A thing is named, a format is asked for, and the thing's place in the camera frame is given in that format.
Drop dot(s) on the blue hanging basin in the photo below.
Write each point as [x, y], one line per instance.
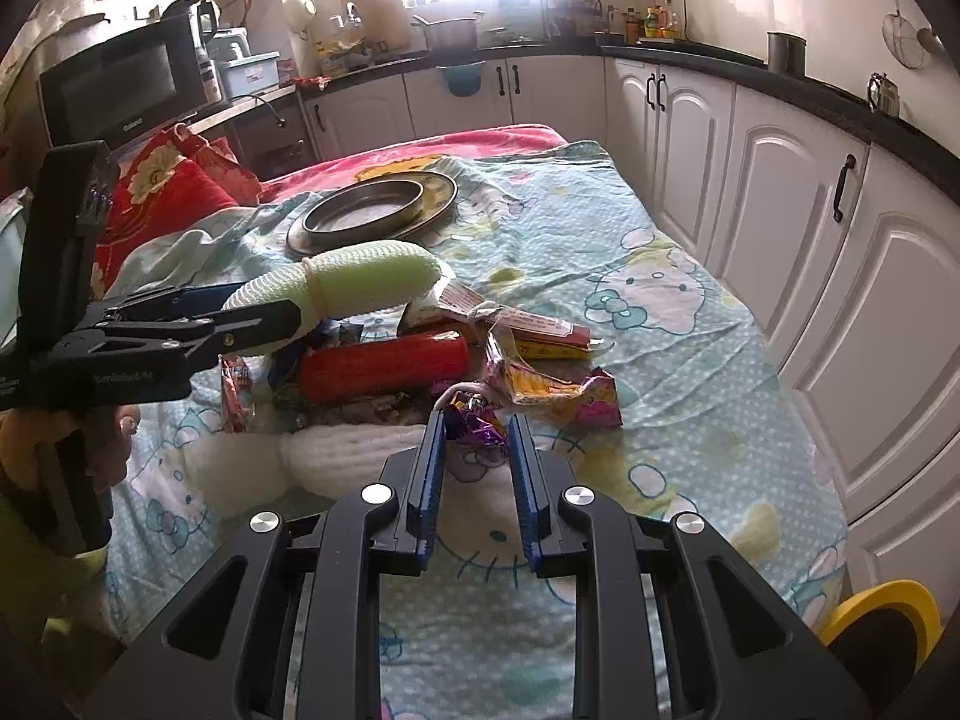
[459, 81]

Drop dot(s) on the black electric kettle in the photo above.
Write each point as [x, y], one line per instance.
[204, 15]

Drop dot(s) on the white foam net sleeve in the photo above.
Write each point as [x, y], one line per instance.
[337, 454]

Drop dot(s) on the yellow-rimmed black trash bin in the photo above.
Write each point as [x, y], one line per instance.
[855, 604]

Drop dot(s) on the white kitchen cabinets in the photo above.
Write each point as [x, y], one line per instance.
[795, 180]

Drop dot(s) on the cartoon cat printed blanket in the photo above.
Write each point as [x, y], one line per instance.
[675, 405]

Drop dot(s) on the metal cooking pot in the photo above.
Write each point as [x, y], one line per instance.
[450, 34]

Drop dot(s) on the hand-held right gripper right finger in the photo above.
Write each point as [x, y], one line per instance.
[525, 487]

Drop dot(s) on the metal canister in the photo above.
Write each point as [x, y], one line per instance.
[785, 54]

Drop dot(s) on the black microwave oven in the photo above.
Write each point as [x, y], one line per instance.
[120, 82]

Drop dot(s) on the grey drawer cabinet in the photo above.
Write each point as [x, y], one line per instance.
[281, 139]

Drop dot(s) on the black kitchen countertop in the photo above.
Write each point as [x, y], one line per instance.
[712, 60]

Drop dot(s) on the person's left forearm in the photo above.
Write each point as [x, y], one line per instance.
[30, 577]

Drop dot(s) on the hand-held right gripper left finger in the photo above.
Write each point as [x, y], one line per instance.
[431, 480]

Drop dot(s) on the metal teapot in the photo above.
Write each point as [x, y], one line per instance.
[883, 94]

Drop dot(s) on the blue plastic box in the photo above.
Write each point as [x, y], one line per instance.
[251, 75]

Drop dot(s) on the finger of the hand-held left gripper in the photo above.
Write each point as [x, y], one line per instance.
[255, 326]
[202, 295]

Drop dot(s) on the green foam net sleeve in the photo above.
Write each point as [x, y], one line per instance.
[367, 277]

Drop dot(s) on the person's left hand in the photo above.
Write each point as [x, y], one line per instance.
[112, 442]

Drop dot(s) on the red floral pillow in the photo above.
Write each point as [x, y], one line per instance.
[187, 187]

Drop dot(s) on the purple candy wrapper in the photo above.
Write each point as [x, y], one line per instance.
[476, 420]

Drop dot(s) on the round metal tray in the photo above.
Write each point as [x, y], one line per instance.
[435, 199]

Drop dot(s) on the yellow pink snack wrapper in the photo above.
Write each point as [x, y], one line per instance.
[547, 390]

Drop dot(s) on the dark snack wrapper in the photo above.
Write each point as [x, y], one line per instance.
[352, 409]

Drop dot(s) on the small red candy wrapper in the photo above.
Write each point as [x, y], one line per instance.
[234, 390]

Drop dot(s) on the group of condiment bottles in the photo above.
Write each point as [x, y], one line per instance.
[654, 21]

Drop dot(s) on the red blanket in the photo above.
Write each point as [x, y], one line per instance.
[465, 146]

